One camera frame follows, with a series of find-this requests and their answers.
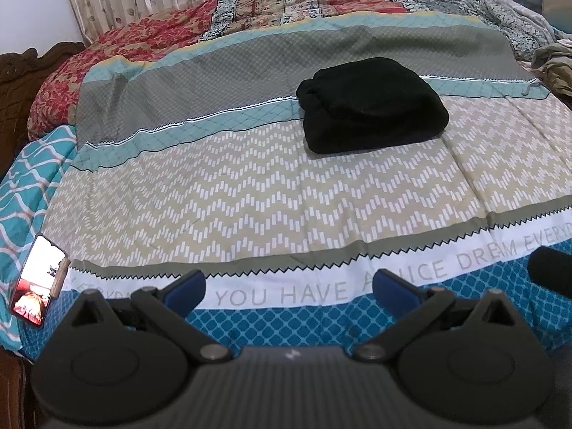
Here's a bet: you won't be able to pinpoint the patchwork floral quilt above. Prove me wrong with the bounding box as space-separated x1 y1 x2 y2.
201 0 448 41

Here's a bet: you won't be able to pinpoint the teal lattice bedsheet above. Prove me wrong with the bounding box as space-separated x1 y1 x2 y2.
0 123 90 354

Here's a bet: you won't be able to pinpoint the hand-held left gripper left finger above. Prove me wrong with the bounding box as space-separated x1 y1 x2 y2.
67 269 233 365

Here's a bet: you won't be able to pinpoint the red floral quilt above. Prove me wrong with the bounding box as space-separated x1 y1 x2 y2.
27 0 220 141

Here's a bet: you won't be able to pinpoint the grey floral blanket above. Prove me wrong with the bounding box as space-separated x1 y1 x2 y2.
384 0 572 61

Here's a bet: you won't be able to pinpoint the printed striped bedspread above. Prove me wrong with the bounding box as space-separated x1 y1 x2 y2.
42 20 572 358

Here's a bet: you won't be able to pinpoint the olive crumpled cloth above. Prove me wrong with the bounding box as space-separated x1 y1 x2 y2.
531 38 572 99

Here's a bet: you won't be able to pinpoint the beige leaf print curtain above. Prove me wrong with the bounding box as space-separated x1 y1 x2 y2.
58 0 452 43

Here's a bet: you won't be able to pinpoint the black pants with white stripes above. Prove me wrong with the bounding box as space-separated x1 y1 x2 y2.
296 56 450 155

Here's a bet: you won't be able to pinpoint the smartphone with lit screen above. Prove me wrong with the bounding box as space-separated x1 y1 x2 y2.
10 233 69 329

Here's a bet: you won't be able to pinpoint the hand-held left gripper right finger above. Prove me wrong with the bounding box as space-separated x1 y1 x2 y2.
355 269 514 365

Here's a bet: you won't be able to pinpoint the carved wooden bed frame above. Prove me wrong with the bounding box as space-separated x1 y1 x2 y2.
0 42 85 429

